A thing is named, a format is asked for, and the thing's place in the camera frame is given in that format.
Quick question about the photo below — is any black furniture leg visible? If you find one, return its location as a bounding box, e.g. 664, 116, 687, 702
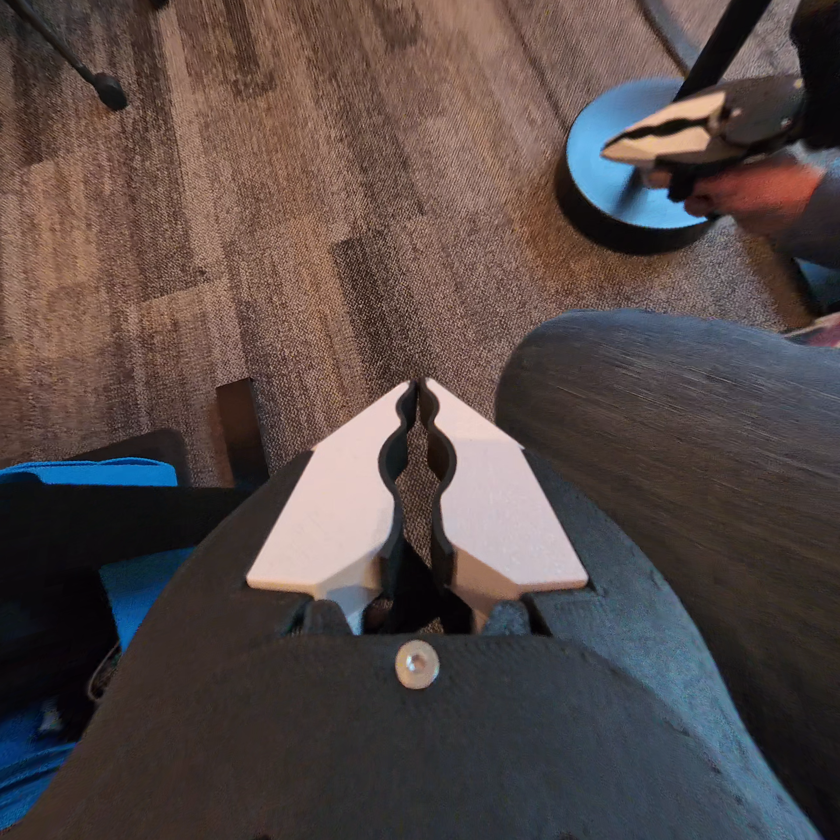
217, 381, 270, 487

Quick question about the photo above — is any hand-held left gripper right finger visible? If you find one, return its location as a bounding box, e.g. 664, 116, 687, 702
423, 381, 590, 620

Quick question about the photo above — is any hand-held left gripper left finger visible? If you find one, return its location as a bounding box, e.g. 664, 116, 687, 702
247, 381, 418, 628

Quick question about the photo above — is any person's grey trouser leg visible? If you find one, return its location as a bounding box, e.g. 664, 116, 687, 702
497, 311, 840, 840

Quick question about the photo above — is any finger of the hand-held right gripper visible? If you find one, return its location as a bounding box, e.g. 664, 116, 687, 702
602, 90, 729, 153
607, 125, 720, 166

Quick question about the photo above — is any blue and black bag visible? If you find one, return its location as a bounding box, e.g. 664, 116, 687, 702
0, 457, 198, 828

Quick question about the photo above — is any black tripod leg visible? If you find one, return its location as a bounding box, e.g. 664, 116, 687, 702
0, 0, 128, 110

